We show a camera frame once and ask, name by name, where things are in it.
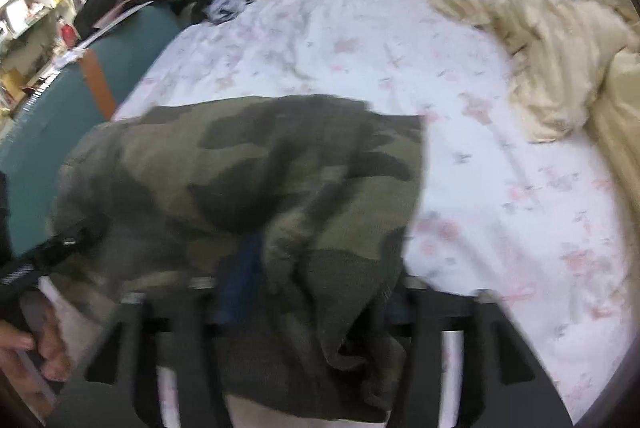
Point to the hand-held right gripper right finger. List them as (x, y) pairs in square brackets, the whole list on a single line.
[(425, 353)]

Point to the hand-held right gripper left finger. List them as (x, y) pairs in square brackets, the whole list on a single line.
[(240, 278)]

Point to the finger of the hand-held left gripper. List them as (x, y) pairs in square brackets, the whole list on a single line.
[(65, 243)]

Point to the camouflage pants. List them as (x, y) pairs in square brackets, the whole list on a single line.
[(225, 168)]

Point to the person's left hand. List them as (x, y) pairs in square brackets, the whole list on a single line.
[(55, 348)]

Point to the white floral bed sheet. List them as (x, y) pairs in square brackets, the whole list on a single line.
[(400, 73)]

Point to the blue and white cloth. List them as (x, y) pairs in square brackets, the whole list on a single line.
[(225, 5)]

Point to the cream duvet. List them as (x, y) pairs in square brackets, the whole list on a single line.
[(550, 48)]

